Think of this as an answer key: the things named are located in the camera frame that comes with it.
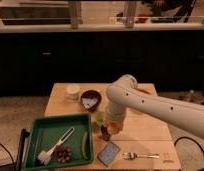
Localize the wooden table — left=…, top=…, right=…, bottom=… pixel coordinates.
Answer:
left=44, top=83, right=181, bottom=171

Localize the green bean pod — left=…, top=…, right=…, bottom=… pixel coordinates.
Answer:
left=82, top=132, right=88, bottom=160

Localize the green plastic tray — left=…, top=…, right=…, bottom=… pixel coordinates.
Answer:
left=23, top=113, right=94, bottom=171

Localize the black cable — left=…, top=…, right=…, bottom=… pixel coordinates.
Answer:
left=173, top=136, right=204, bottom=164

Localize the dark brown bowl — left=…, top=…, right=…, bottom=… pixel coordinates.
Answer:
left=81, top=90, right=102, bottom=111

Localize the blue sponge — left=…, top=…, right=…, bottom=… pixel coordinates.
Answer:
left=97, top=142, right=120, bottom=167

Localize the white dish brush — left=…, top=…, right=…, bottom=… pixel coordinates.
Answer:
left=37, top=127, right=75, bottom=165

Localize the green apple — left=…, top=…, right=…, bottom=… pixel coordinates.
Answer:
left=95, top=111, right=105, bottom=123

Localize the black stand left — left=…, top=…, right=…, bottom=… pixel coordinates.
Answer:
left=16, top=129, right=30, bottom=171

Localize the white cup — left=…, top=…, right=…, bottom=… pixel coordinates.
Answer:
left=66, top=84, right=80, bottom=100

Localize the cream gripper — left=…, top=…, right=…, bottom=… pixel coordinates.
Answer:
left=101, top=120, right=123, bottom=141

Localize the dark cabinet counter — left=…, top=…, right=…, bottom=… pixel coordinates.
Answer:
left=0, top=30, right=204, bottom=96

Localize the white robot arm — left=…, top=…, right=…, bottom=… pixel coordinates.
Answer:
left=105, top=74, right=204, bottom=139

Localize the red grape bunch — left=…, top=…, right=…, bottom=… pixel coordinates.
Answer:
left=54, top=146, right=72, bottom=163

